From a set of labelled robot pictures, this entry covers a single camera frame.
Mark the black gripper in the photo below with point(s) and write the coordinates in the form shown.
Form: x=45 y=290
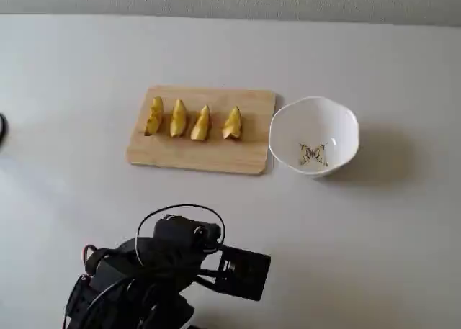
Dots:
x=172 y=229

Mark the yellow apple slice red skin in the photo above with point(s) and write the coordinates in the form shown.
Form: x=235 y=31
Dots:
x=201 y=125

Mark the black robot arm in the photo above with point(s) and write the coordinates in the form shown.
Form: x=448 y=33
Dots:
x=115 y=271

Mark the wooden cutting board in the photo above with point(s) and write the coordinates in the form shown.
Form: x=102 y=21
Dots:
x=216 y=156

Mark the white bowl with butterfly print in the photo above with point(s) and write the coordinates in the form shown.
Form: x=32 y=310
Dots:
x=313 y=120

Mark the black round object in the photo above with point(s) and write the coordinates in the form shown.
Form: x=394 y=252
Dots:
x=2 y=127

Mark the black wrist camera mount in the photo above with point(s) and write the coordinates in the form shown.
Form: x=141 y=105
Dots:
x=248 y=275

